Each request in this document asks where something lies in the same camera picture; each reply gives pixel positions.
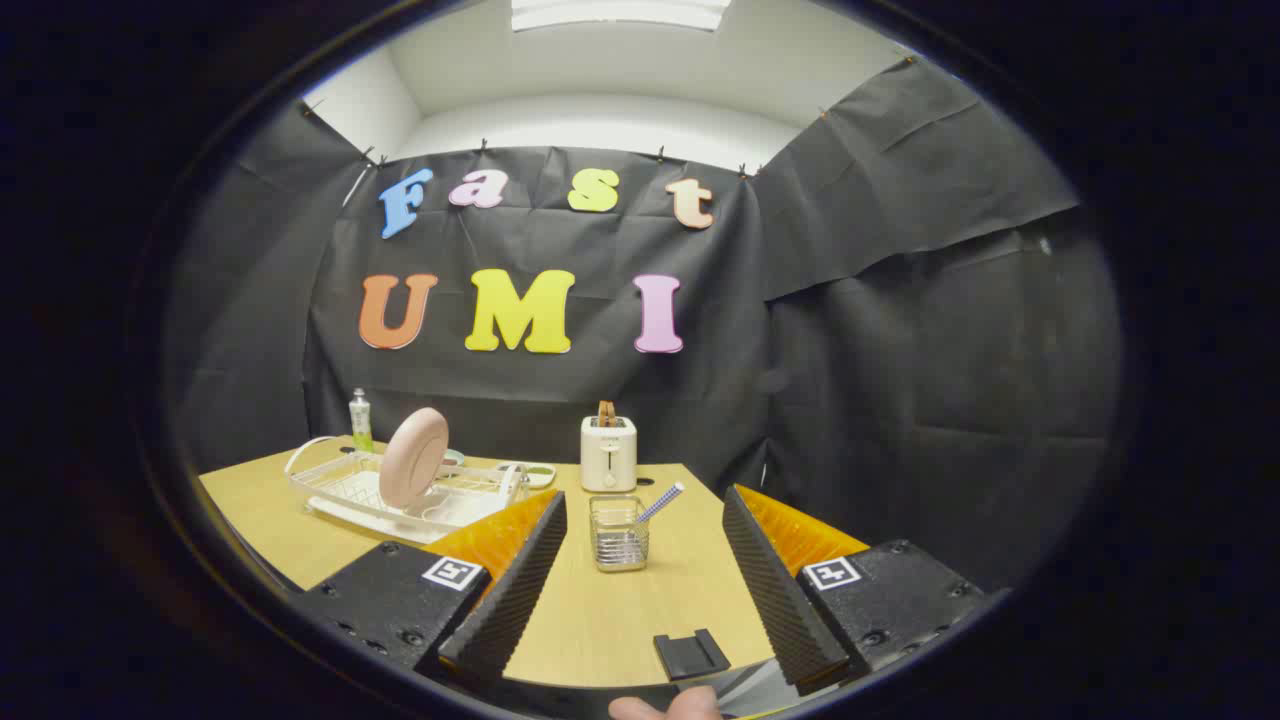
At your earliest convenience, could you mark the black backdrop cloth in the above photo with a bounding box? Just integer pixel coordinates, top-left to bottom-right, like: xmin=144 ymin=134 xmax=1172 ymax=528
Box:
xmin=165 ymin=55 xmax=1126 ymax=591

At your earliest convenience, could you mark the white drip tray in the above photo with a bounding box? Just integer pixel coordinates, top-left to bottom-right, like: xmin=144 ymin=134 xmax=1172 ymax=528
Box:
xmin=305 ymin=470 xmax=501 ymax=544

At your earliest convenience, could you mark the metal wire basket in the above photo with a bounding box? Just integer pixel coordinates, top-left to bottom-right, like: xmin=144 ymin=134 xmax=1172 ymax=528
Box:
xmin=589 ymin=495 xmax=651 ymax=573

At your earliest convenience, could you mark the small black plastic bracket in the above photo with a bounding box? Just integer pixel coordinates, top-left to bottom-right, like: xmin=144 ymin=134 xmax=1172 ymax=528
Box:
xmin=654 ymin=628 xmax=732 ymax=682

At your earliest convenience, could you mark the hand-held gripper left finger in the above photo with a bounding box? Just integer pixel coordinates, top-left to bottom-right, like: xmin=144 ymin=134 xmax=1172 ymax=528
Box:
xmin=295 ymin=488 xmax=569 ymax=686

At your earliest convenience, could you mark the blue checkered handle spoon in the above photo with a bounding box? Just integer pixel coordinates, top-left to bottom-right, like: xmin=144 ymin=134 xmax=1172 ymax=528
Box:
xmin=636 ymin=482 xmax=687 ymax=526

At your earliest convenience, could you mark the white wire dish rack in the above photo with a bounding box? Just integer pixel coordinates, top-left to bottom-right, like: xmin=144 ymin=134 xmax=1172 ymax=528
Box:
xmin=284 ymin=436 xmax=531 ymax=546

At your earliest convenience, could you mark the white toaster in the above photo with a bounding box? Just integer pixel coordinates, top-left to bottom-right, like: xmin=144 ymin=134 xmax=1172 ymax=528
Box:
xmin=580 ymin=415 xmax=639 ymax=493

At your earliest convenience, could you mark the ceiling light panel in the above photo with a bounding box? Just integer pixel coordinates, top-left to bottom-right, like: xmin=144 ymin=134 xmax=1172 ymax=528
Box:
xmin=512 ymin=0 xmax=731 ymax=32

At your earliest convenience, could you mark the pink plate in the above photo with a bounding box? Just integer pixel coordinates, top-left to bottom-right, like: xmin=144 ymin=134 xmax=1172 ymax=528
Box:
xmin=379 ymin=407 xmax=451 ymax=511

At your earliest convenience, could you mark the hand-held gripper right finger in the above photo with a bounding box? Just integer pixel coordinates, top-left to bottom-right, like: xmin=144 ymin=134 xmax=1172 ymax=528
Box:
xmin=722 ymin=485 xmax=986 ymax=698

